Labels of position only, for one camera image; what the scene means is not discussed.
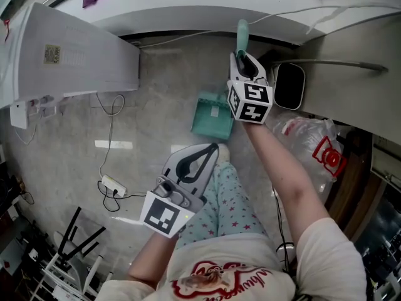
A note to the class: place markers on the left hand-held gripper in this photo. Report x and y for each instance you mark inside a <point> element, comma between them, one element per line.
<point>163,215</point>

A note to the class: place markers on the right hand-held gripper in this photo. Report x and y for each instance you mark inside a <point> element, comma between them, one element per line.
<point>250,100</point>

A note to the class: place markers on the teal plastic dustpan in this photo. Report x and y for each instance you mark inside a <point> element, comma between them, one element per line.
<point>210,121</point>

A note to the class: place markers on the person's right forearm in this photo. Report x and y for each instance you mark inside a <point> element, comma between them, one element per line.
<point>282,174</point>

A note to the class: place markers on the person's left forearm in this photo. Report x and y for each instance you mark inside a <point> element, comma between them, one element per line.
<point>150,259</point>

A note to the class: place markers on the grey tiled floor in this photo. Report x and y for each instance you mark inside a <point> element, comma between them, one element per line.
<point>62,155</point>

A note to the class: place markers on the person's white sock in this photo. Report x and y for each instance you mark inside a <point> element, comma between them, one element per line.
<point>223,152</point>

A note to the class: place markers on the black bin with white rim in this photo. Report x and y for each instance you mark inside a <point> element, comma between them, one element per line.
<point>289,85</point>

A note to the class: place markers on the star print pajama leg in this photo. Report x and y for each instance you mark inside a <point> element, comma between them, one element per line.
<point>225,205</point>

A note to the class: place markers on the white power strip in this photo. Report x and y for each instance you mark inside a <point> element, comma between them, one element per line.
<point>113,185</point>

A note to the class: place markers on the clear plastic bag red print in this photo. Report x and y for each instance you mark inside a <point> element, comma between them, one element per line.
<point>308,143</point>

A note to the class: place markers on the white table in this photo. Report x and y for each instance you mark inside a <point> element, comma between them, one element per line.
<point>354,83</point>

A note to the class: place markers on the cream printed t-shirt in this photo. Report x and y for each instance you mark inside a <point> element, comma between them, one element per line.
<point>238,262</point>

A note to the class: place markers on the black legged stool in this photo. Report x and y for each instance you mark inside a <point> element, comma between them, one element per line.
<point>70,246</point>

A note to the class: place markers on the white appliance with label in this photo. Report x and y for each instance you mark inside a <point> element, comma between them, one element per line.
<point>78,64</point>

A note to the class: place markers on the brown wooden furniture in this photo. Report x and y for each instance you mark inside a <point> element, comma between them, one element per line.
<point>351,193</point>

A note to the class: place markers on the white wall socket box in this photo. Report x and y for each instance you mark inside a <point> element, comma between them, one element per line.
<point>18,114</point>

